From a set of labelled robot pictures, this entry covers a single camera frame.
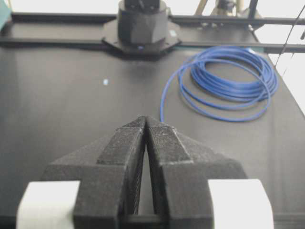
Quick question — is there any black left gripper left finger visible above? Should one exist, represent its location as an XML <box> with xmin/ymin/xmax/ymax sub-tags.
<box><xmin>41</xmin><ymin>116</ymin><xmax>146</xmax><ymax>229</ymax></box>

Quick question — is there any black aluminium frame rail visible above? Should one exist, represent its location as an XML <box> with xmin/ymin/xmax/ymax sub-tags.
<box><xmin>0</xmin><ymin>13</ymin><xmax>305</xmax><ymax>55</ymax></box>

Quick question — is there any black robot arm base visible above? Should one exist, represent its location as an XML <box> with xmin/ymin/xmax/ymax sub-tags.
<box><xmin>102</xmin><ymin>0</ymin><xmax>181</xmax><ymax>55</ymax></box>

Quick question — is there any thin black cable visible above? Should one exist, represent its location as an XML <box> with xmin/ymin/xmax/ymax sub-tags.
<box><xmin>274</xmin><ymin>4</ymin><xmax>305</xmax><ymax>70</ymax></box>

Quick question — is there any blue LAN cable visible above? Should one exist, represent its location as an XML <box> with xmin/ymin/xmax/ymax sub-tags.
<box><xmin>160</xmin><ymin>45</ymin><xmax>279</xmax><ymax>124</ymax></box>

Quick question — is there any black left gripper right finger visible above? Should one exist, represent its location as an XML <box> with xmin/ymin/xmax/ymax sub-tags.
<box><xmin>145</xmin><ymin>116</ymin><xmax>247</xmax><ymax>229</ymax></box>

